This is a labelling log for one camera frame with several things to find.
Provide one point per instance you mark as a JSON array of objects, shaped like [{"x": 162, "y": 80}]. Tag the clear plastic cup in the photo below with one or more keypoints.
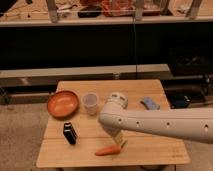
[{"x": 90, "y": 103}]

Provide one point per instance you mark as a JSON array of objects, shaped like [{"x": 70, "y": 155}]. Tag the grey metal bench rail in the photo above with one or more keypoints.
[{"x": 51, "y": 76}]

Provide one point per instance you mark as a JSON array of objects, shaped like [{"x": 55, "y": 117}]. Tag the beige gripper block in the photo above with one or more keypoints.
[{"x": 118, "y": 139}]

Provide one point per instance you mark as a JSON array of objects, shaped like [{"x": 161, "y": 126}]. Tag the black eraser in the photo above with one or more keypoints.
[{"x": 69, "y": 133}]

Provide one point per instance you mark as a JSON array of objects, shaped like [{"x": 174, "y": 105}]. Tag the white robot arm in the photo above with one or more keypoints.
[{"x": 194, "y": 124}]

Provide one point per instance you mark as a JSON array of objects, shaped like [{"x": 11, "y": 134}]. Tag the blue sponge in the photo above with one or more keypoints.
[{"x": 149, "y": 103}]

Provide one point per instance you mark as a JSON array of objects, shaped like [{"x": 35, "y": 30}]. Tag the orange carrot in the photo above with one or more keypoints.
[{"x": 110, "y": 150}]

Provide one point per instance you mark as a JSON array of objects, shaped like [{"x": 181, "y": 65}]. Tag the orange bowl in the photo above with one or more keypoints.
[{"x": 62, "y": 104}]

